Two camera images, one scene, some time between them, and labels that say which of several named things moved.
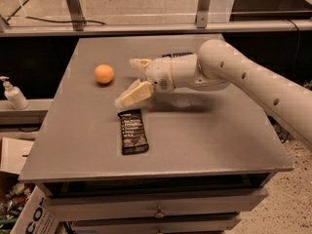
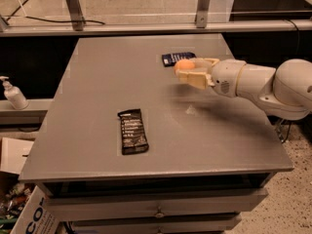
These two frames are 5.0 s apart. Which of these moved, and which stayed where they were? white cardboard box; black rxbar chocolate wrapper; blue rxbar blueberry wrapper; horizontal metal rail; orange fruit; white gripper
Moved: white gripper; orange fruit
Stayed: horizontal metal rail; blue rxbar blueberry wrapper; white cardboard box; black rxbar chocolate wrapper
